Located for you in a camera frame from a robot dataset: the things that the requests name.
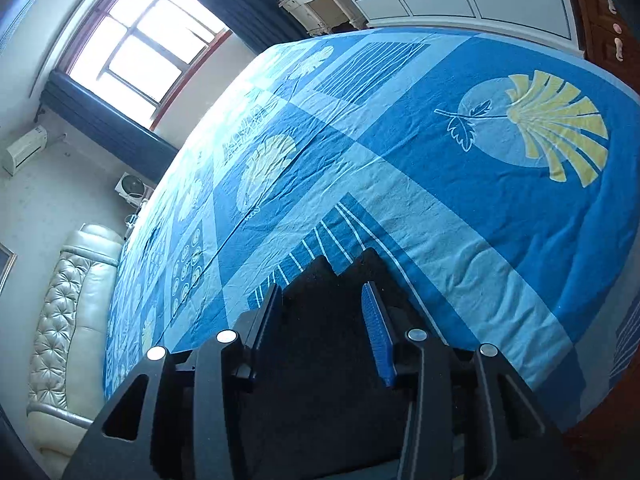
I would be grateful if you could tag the framed wall picture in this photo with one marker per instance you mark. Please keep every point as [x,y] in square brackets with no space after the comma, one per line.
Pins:
[6,267]

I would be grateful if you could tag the red-framed window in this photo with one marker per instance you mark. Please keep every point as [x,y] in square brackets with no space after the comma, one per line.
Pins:
[150,45]

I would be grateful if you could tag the brown wooden wardrobe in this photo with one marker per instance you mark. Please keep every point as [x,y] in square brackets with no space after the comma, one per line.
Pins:
[597,22]

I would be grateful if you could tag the white wall air conditioner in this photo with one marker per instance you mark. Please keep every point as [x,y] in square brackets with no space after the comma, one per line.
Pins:
[24,150]

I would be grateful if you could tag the cream dressing table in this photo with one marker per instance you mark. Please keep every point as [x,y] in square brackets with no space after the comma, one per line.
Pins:
[317,5]

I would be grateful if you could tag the cream tufted leather headboard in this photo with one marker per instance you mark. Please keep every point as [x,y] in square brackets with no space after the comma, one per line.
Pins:
[75,310]

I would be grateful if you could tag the dark blue curtain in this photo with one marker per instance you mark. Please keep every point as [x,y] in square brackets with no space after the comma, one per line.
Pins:
[240,0]
[100,110]

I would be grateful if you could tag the white electric fan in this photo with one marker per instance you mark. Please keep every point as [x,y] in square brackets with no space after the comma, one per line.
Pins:
[132,186]

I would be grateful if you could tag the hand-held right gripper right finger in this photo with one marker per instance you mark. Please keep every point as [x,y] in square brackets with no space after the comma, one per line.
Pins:
[378,336]

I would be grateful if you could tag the white television cabinet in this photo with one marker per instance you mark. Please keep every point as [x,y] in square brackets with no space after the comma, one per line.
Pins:
[475,2]

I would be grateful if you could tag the black pants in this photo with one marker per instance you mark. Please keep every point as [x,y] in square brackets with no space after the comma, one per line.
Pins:
[325,390]

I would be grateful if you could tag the blue leaf-patterned bed sheet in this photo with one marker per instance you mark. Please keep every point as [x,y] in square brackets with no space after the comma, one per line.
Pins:
[425,185]

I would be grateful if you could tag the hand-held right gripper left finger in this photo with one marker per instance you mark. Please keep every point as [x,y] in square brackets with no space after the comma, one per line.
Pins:
[264,327]

